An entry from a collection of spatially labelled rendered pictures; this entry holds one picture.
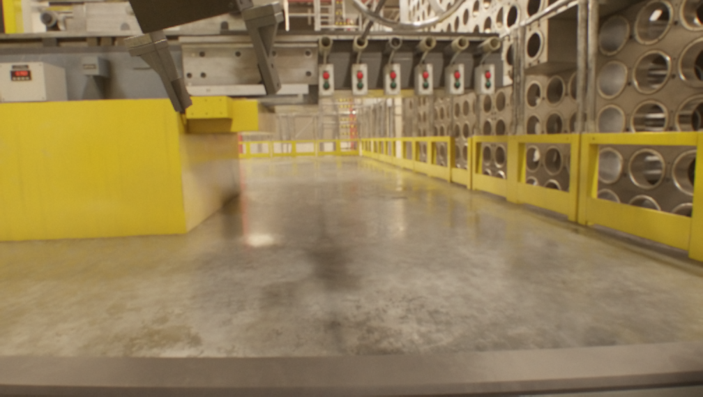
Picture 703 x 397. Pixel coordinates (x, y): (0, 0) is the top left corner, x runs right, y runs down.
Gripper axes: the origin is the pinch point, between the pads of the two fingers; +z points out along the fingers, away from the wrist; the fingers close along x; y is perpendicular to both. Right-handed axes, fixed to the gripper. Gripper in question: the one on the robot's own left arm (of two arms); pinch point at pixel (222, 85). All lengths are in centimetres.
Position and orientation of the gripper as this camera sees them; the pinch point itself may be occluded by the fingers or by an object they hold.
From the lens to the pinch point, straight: 51.2
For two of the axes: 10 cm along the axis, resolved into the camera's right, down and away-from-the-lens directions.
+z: 2.0, 8.6, 4.7
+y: 1.0, -5.0, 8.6
